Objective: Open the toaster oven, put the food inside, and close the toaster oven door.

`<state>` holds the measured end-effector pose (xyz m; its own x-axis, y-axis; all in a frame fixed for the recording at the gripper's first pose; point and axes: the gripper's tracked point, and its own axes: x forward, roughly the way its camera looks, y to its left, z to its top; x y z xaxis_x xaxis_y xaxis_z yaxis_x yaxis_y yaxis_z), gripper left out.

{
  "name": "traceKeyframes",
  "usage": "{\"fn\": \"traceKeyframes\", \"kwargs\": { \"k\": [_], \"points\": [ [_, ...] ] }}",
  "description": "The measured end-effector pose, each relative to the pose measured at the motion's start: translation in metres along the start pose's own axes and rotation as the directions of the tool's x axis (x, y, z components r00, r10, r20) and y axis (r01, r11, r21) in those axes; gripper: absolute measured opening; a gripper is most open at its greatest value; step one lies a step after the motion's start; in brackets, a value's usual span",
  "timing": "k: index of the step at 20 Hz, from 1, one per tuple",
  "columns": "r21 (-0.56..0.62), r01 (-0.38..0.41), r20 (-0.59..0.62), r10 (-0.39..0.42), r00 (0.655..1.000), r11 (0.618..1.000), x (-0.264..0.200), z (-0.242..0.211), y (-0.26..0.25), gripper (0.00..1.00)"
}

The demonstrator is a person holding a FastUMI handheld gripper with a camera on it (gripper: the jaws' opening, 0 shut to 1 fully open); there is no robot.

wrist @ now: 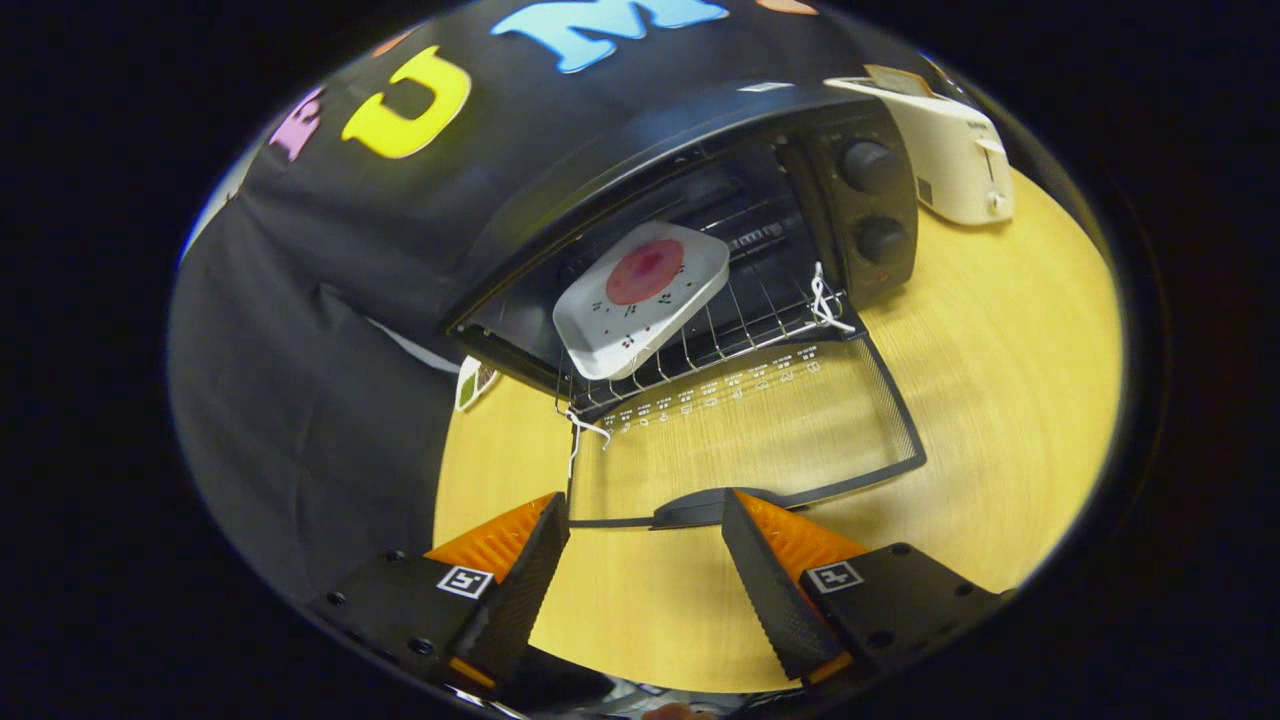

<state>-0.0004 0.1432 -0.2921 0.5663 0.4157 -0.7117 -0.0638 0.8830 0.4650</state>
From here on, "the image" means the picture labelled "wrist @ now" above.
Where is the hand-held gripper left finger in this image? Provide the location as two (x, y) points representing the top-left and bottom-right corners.
(315, 490), (571, 696)

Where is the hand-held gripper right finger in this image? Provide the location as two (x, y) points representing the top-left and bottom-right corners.
(720, 488), (1011, 686)

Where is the white square plate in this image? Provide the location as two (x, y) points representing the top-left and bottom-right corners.
(552, 221), (731, 382)

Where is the pink ham slice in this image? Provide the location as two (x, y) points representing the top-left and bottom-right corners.
(605, 238), (686, 306)

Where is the black toaster oven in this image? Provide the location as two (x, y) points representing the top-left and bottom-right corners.
(445, 80), (928, 531)

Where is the white pop-up toaster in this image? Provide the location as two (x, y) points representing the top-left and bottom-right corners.
(825, 65), (1016, 226)

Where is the white divided grain dish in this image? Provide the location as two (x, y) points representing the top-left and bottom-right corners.
(455, 357), (499, 413)

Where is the brown bread slice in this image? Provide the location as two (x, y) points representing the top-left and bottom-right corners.
(865, 63), (936, 99)

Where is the white string tie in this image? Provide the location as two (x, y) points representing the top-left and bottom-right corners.
(555, 405), (613, 481)
(808, 262), (858, 336)

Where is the wire oven rack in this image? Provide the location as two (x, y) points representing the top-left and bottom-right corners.
(555, 200), (856, 416)

